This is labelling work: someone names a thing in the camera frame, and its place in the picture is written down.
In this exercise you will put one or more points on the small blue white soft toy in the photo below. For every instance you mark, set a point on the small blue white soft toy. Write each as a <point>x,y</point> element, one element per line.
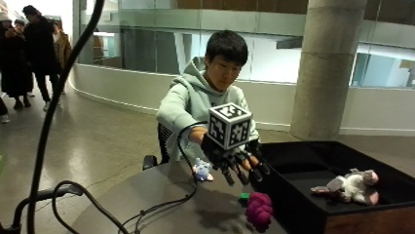
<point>202,169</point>

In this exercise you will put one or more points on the small green cube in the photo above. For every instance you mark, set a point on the small green cube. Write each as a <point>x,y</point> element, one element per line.
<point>246,197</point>

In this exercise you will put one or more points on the white marker cube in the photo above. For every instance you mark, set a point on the white marker cube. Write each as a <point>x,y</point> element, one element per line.
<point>230,125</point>

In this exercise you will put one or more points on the purple grape bunch toy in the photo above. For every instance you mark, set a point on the purple grape bunch toy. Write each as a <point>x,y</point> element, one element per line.
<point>260,209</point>

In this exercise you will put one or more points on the large black box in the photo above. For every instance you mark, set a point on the large black box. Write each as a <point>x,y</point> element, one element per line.
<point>303,195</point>

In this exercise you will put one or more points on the black chair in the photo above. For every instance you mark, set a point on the black chair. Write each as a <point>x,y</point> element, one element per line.
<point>164,139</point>

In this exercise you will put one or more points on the the person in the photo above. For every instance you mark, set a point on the the person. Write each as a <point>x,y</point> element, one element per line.
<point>191,97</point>

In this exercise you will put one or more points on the grey white soft toy elephant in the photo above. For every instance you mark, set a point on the grey white soft toy elephant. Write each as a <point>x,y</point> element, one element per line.
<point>353,187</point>

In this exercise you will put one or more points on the concrete column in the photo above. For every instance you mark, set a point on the concrete column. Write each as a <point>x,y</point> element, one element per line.
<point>329,65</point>

